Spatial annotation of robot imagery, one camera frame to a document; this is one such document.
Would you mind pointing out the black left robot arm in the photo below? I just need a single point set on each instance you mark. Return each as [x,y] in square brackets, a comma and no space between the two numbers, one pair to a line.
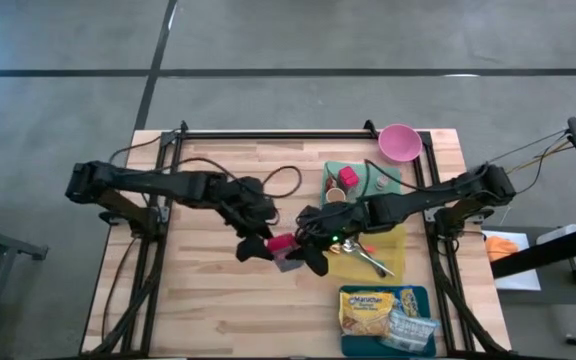
[143,182]

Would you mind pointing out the black aluminium table frame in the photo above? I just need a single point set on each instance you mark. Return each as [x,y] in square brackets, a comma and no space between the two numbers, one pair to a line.
[268,135]

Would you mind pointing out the grey ramen packet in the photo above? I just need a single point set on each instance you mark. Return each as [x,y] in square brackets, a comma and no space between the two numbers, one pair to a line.
[410,330]

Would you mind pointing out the pink bowl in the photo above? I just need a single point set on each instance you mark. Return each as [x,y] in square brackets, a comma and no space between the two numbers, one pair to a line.
[399,142]

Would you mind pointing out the teal translucent plastic bin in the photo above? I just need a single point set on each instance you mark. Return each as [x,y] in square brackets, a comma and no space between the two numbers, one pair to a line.
[393,172]

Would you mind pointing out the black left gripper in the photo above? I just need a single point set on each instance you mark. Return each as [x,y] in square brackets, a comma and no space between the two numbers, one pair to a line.
[248,205]

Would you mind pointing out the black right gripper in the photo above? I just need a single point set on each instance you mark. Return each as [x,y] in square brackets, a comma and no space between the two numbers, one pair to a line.
[330,222]

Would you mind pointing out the yellow translucent plastic bin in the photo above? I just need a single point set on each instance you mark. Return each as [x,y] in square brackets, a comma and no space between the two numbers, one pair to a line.
[393,260]

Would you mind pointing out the yellow ramen packet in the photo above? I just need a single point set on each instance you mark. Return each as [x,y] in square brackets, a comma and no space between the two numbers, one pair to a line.
[365,312]

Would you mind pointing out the orange cloth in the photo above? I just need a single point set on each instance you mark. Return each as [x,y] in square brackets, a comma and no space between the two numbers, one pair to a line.
[502,249]

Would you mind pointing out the small red labelled box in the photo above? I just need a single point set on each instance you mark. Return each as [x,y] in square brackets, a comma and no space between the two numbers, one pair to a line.
[348,177]

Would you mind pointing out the grey metal corner bracket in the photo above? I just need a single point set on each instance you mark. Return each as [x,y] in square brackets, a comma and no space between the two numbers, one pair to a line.
[429,216]

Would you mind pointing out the blue plastic bin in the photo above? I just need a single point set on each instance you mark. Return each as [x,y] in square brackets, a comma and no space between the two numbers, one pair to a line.
[358,347]

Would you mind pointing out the white paper sheet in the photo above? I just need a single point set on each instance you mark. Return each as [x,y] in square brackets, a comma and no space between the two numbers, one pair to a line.
[523,270]

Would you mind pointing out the large silver spoon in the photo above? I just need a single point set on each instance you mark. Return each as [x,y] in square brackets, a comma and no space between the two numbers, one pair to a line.
[352,246]

